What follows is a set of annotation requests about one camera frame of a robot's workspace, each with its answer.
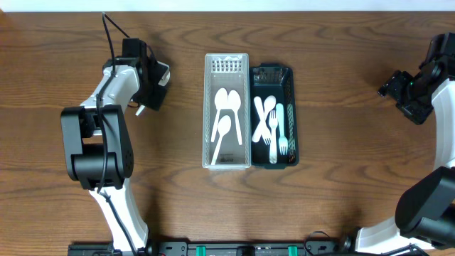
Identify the pink-white plastic fork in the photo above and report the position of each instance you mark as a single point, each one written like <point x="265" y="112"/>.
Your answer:
<point x="261" y="130"/>

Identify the mint green plastic fork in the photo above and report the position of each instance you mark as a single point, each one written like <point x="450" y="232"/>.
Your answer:
<point x="282" y="141"/>

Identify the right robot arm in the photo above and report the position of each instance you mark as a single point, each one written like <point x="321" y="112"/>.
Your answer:
<point x="424" y="216"/>

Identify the white plastic spoon bottom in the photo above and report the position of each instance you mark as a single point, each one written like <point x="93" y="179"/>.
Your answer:
<point x="224" y="126"/>

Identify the white plastic spoon top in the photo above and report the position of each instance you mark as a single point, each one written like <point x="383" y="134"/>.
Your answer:
<point x="140" y="110"/>

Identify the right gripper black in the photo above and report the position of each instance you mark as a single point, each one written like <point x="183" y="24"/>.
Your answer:
<point x="395" y="85"/>

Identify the cream plastic fork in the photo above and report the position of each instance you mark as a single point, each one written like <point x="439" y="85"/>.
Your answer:
<point x="273" y="123"/>

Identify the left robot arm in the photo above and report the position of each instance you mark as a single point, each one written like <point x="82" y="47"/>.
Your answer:
<point x="98" y="149"/>

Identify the pink-white plastic spoon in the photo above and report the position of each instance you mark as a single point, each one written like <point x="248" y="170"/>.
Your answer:
<point x="268" y="105"/>

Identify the white plastic spoon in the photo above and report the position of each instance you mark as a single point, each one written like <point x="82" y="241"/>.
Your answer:
<point x="234" y="102"/>
<point x="220" y="100"/>
<point x="224" y="126"/>
<point x="140" y="110"/>

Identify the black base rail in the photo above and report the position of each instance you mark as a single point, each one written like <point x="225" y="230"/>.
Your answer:
<point x="181" y="248"/>

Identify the black plastic mesh basket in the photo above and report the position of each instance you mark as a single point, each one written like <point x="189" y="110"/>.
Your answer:
<point x="277" y="80"/>

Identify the clear plastic mesh basket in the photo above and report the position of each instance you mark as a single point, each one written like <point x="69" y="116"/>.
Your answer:
<point x="230" y="71"/>

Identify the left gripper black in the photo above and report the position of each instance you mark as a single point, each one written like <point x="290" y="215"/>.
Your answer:
<point x="156" y="94"/>

